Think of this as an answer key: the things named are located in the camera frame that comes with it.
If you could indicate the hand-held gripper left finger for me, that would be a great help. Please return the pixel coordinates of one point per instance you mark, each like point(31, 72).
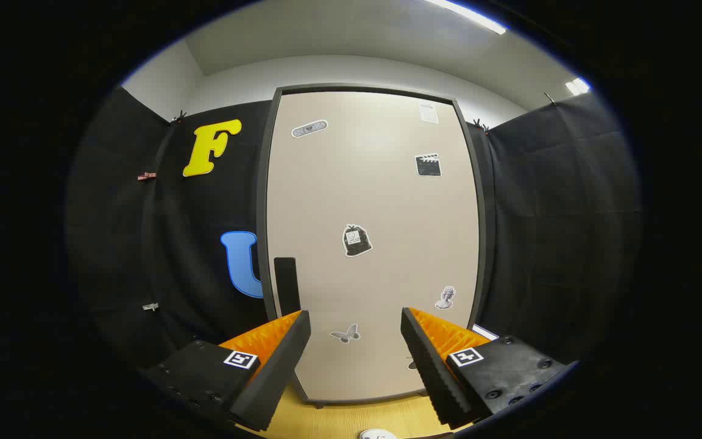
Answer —
point(278, 372)

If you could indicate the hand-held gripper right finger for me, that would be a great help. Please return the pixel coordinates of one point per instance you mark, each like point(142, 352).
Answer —
point(433, 372)

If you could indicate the white canvas shoe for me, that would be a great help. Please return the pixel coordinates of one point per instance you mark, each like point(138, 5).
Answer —
point(378, 435)

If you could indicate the dark grey shoe cabinet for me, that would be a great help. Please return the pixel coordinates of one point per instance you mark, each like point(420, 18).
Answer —
point(483, 244)

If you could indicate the beige shoe cabinet door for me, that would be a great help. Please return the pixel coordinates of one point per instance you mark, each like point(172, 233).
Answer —
point(375, 183)

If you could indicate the small white clip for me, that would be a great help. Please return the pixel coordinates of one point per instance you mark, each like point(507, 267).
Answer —
point(150, 306)

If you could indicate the black backdrop cloth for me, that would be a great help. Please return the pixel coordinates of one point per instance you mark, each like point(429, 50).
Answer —
point(205, 213)

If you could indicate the black binder clip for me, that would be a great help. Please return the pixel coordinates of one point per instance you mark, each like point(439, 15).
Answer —
point(178, 116)
point(479, 125)

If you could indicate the small ceiling light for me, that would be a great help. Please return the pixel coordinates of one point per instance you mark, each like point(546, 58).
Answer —
point(576, 86)

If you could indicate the long ceiling light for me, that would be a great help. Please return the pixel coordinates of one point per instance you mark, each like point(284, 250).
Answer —
point(470, 15)

